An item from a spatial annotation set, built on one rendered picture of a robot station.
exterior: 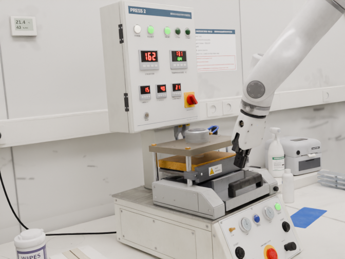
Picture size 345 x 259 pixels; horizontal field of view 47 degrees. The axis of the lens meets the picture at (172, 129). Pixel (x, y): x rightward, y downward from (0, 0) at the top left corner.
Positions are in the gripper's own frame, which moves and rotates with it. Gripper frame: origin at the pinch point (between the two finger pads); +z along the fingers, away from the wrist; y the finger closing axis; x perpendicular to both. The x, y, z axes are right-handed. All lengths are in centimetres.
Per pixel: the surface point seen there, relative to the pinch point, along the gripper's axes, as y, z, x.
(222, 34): 69, -23, 72
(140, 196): -12.8, 23.6, 26.1
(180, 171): -9.8, 8.4, 13.7
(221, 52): 68, -15, 69
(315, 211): 52, 30, -8
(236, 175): 3.6, 7.1, 2.2
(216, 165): -3.2, 3.8, 5.8
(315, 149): 97, 22, 18
